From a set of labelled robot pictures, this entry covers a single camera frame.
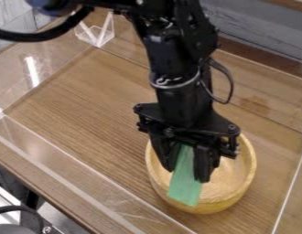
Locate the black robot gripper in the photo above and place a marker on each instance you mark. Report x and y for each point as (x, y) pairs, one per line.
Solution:
(181, 119)

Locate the green rectangular block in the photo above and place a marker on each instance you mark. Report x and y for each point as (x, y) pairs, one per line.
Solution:
(184, 179)

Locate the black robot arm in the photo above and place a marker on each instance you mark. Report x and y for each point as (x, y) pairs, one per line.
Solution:
(180, 39)

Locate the brown wooden bowl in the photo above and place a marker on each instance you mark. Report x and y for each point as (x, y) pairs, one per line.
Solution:
(220, 193)

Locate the black metal bracket with bolt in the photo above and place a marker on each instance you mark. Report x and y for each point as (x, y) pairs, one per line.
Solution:
(37, 224)

